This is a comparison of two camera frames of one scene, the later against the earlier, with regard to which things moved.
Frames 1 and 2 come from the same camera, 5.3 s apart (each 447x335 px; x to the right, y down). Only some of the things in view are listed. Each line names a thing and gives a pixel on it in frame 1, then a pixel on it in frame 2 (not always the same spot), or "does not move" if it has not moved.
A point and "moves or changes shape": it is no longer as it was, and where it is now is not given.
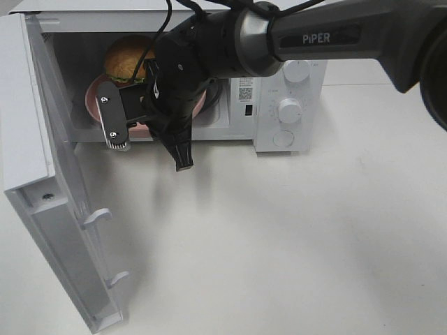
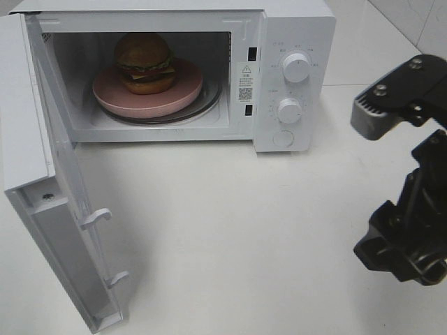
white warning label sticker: x=246 y=89 does not move
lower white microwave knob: x=289 y=110 does not move
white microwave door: x=40 y=174 does not move
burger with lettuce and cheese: x=125 y=57 moves or changes shape
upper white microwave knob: x=296 y=70 does not move
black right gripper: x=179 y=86 → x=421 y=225
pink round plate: x=93 y=109 moves or changes shape
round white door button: x=283 y=138 does not move
